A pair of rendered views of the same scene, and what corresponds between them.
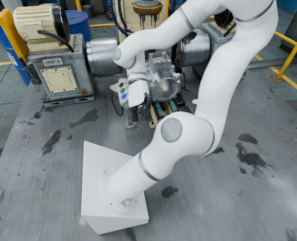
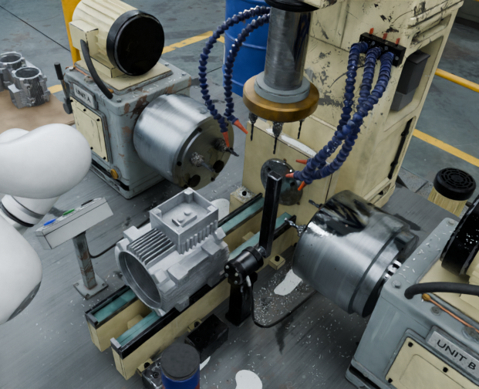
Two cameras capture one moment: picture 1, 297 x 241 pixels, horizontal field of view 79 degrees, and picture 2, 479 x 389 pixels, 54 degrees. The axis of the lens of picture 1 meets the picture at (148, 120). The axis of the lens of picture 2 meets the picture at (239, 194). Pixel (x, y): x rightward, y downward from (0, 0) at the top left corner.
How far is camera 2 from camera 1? 100 cm
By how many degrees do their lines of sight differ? 38
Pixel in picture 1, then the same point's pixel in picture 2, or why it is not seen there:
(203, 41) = (359, 261)
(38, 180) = not seen: outside the picture
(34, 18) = (92, 19)
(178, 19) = not seen: hidden behind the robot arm
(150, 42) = not seen: hidden behind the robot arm
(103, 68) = (146, 157)
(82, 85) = (116, 160)
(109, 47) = (173, 127)
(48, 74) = (77, 109)
